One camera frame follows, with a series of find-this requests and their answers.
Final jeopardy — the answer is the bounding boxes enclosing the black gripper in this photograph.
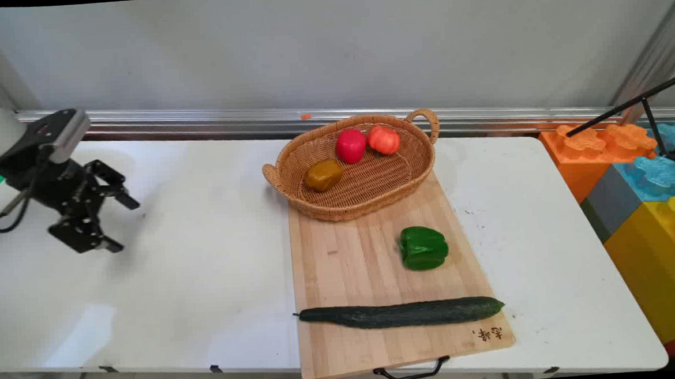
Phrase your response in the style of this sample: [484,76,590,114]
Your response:
[2,155,143,259]

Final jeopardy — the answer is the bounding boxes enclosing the yellow bell pepper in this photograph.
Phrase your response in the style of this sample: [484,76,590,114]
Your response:
[303,159,345,193]

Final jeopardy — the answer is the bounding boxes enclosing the red apple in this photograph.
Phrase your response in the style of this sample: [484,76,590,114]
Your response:
[335,128,369,165]

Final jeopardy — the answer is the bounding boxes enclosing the woven wicker basket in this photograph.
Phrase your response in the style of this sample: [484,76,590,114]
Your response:
[259,107,445,226]

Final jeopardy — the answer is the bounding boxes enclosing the bamboo cutting board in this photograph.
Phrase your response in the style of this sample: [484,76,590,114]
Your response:
[286,166,518,379]

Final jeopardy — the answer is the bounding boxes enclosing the orange tomato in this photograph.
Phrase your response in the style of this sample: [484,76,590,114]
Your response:
[366,124,402,157]

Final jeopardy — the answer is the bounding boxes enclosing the dark green cucumber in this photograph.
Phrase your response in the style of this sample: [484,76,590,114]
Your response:
[292,295,506,334]

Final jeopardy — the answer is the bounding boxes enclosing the green bell pepper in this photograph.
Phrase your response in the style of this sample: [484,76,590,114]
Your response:
[399,225,450,272]

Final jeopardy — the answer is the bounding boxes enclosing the orange foam block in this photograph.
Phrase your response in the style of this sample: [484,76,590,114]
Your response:
[538,118,661,206]

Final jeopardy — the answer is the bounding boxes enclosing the grey foam block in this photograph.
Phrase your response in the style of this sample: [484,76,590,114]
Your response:
[578,162,644,245]

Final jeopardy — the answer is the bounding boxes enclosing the black tripod rods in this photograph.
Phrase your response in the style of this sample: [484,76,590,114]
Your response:
[563,74,675,172]

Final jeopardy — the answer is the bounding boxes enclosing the blue foam block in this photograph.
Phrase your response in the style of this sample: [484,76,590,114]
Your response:
[612,121,675,205]

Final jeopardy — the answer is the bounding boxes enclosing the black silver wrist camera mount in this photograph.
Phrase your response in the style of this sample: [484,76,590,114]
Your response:
[0,107,93,173]

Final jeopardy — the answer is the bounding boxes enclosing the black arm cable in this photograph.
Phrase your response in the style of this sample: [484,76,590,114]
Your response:
[0,185,35,234]

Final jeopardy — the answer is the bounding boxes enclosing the aluminium frame rail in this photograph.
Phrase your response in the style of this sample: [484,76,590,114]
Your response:
[13,76,675,161]

